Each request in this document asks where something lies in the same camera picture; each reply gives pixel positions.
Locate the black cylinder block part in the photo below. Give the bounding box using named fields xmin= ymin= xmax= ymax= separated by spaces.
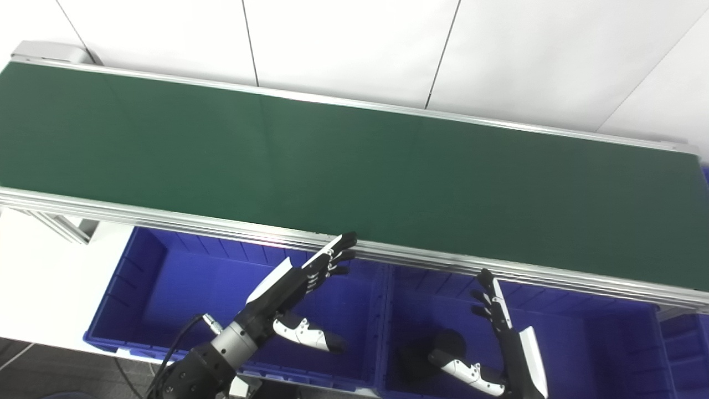
xmin=396 ymin=330 xmax=467 ymax=384

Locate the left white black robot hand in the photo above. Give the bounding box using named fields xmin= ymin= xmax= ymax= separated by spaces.
xmin=244 ymin=232 xmax=358 ymax=355

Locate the green conveyor belt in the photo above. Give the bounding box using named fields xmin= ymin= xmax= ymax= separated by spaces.
xmin=0 ymin=58 xmax=709 ymax=314

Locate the grey conveyor end housing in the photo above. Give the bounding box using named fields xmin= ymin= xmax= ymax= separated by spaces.
xmin=11 ymin=40 xmax=104 ymax=66

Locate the blue plastic bin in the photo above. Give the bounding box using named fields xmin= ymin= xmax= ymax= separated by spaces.
xmin=83 ymin=226 xmax=388 ymax=397
xmin=656 ymin=163 xmax=709 ymax=399
xmin=377 ymin=265 xmax=679 ymax=399

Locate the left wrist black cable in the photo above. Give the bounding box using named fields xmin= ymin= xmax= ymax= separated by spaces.
xmin=147 ymin=313 xmax=223 ymax=399

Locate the white power adapter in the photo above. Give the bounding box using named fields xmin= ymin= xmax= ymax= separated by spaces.
xmin=230 ymin=376 xmax=262 ymax=397

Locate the aluminium conveyor support leg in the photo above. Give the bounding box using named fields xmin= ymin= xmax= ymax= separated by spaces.
xmin=30 ymin=209 xmax=101 ymax=245

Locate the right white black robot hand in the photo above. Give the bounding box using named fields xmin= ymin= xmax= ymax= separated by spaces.
xmin=428 ymin=269 xmax=549 ymax=399

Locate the white floor cable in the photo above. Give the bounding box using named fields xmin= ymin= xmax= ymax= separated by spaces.
xmin=0 ymin=342 xmax=35 ymax=373

